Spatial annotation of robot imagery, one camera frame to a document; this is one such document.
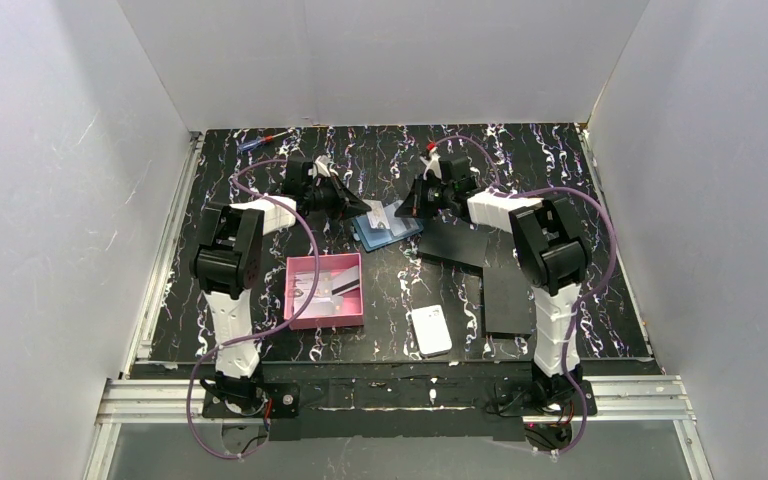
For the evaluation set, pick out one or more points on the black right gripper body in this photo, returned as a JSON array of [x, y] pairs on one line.
[[425, 196]]

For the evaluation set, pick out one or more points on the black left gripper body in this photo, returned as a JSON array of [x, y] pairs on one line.
[[336, 196]]

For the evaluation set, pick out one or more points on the blue leather card holder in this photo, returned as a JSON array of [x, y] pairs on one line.
[[400, 229]]

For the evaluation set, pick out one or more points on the pink plastic tray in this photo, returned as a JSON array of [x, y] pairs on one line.
[[352, 313]]

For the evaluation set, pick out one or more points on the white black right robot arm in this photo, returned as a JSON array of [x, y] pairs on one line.
[[551, 252]]

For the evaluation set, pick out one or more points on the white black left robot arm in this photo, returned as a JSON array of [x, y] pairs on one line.
[[226, 267]]

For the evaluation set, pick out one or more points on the loose VIP card in tray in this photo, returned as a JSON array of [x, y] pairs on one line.
[[302, 287]]

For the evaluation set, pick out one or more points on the dark grey perforated box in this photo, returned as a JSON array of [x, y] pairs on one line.
[[453, 244]]

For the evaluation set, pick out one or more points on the flat black rectangular box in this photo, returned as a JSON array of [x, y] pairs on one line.
[[508, 306]]

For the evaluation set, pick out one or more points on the white small box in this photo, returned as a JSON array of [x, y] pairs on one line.
[[431, 331]]

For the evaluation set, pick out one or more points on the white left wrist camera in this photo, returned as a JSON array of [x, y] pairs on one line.
[[323, 167]]

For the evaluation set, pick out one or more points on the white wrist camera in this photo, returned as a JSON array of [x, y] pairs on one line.
[[323, 167], [431, 160]]

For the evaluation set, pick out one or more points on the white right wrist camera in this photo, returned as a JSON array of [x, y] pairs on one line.
[[431, 160]]

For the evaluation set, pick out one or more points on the blue red handled screwdriver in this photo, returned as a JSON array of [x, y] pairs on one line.
[[250, 145]]

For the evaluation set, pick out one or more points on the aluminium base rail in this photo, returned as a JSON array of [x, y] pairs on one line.
[[643, 427]]

